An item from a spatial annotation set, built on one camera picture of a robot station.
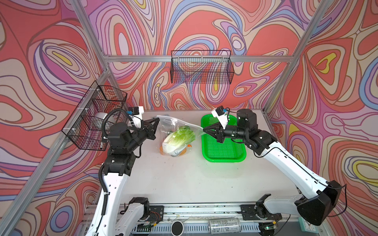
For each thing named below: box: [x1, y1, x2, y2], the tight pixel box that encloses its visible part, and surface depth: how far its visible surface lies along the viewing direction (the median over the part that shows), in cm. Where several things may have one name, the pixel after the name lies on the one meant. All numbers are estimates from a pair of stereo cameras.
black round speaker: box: [170, 220, 185, 236], surface depth 67 cm
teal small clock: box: [298, 216, 319, 234], surface depth 69 cm
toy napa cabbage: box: [162, 125, 196, 156], surface depth 72 cm
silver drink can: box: [208, 217, 242, 235], surface depth 67 cm
